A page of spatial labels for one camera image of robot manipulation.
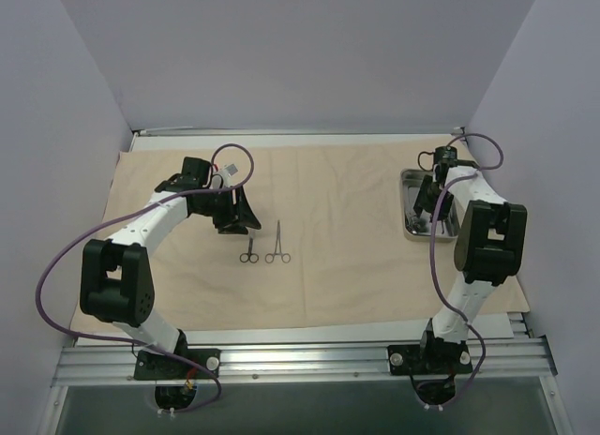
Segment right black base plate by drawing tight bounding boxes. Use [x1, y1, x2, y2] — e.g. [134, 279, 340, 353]
[386, 343, 473, 376]

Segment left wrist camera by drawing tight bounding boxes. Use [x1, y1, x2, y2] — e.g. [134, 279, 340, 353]
[210, 164, 238, 189]

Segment beige cloth wrap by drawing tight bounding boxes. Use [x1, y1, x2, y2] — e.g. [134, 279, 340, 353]
[69, 142, 531, 333]

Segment aluminium front rail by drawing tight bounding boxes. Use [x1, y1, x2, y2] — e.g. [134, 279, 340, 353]
[52, 337, 555, 386]

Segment purple cable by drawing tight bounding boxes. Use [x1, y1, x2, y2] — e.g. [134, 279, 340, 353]
[427, 133, 505, 408]
[35, 143, 255, 413]

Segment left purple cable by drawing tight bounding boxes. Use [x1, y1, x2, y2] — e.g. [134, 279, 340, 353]
[35, 143, 255, 413]

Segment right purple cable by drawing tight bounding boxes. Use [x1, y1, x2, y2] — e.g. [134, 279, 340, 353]
[427, 133, 505, 408]

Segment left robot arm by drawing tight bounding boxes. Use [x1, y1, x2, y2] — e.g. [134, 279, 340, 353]
[80, 157, 262, 378]

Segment steel surgical forceps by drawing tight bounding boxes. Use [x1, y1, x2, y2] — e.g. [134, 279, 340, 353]
[264, 220, 292, 263]

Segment steel surgical scissors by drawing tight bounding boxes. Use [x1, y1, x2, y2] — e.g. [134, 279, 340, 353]
[239, 230, 260, 264]

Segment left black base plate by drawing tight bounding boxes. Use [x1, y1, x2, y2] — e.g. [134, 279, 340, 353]
[133, 349, 221, 381]

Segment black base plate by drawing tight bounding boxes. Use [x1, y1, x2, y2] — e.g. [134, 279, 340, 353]
[386, 343, 473, 376]
[133, 349, 221, 381]

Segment steel instrument tray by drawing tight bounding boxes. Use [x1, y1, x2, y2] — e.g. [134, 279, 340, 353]
[399, 169, 460, 243]

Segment steel clamp in tray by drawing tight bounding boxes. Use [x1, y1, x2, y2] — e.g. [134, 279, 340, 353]
[406, 210, 431, 236]

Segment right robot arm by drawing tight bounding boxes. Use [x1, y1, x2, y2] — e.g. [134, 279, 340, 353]
[413, 145, 528, 372]

